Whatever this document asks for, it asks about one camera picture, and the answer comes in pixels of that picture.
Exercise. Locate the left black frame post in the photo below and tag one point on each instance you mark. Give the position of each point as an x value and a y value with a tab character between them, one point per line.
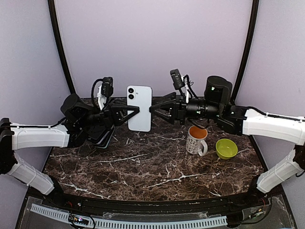
59	45

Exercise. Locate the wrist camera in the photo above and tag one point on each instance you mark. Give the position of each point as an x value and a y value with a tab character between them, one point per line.
182	84
105	91

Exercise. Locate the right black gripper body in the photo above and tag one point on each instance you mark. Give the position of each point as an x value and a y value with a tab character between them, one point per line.
180	113

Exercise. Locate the lime green bowl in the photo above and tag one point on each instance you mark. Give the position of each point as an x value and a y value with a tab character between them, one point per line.
226	149

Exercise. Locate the black front rail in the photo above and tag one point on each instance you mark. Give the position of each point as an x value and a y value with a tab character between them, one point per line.
212	205

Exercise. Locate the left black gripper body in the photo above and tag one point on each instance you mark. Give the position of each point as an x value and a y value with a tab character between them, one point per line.
107	118

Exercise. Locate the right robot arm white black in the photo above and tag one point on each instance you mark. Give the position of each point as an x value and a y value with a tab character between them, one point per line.
241	120

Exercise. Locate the light blue smartphone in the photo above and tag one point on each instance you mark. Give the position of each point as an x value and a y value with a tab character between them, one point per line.
141	97

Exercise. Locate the black phone case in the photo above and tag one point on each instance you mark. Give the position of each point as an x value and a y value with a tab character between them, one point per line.
98	134

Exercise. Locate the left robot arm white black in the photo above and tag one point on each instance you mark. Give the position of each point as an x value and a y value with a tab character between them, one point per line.
81	123

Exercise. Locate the white patterned mug yellow inside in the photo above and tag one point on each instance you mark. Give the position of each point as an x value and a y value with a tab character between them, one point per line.
195	142

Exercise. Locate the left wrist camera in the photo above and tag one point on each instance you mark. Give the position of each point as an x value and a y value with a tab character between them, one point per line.
105	91

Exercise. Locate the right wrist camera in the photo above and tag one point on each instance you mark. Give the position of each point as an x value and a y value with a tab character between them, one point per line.
182	84

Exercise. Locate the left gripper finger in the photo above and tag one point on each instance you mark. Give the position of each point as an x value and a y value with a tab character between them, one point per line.
124	111
120	119

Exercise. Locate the white slotted cable duct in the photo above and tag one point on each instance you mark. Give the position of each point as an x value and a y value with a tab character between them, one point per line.
115	221

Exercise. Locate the stacked phone with teal edge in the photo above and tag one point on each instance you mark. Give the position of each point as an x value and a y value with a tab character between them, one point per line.
105	141

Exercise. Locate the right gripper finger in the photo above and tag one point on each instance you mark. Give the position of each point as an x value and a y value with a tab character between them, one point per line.
165	114
163	101

